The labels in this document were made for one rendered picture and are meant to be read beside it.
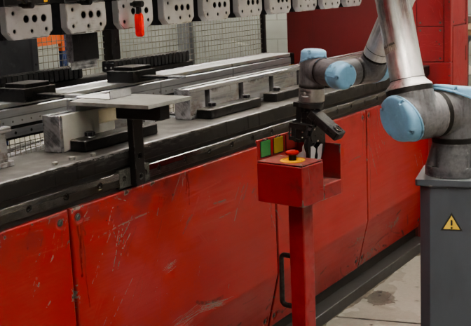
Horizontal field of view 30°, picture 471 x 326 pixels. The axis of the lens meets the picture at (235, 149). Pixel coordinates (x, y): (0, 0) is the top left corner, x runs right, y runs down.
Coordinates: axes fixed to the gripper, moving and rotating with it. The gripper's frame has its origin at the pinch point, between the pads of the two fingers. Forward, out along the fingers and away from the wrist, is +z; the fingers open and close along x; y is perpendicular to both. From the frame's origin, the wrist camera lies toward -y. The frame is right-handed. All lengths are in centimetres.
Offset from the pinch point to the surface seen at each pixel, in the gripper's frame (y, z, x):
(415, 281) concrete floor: 21, 76, -114
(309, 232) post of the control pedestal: -2.6, 17.4, 4.9
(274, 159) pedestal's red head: 6.5, -4.2, 11.1
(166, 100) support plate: 11, -26, 51
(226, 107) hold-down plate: 34.8, -13.6, -1.4
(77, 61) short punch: 38, -34, 57
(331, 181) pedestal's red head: -6.1, 2.3, 0.2
